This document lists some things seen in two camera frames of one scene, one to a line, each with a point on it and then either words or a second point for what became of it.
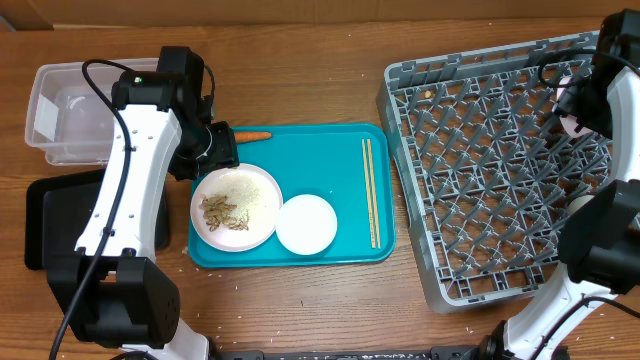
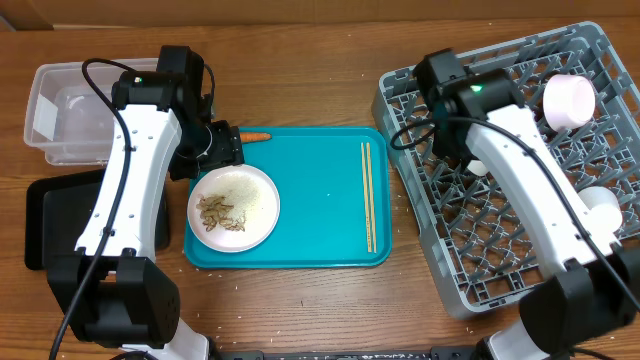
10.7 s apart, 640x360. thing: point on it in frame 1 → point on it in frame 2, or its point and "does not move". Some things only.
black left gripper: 226,154 does not move
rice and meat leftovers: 231,206 does not move
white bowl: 306,224 → 477,167
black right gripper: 573,107 → 448,151
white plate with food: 235,210 does not move
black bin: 57,208 does not move
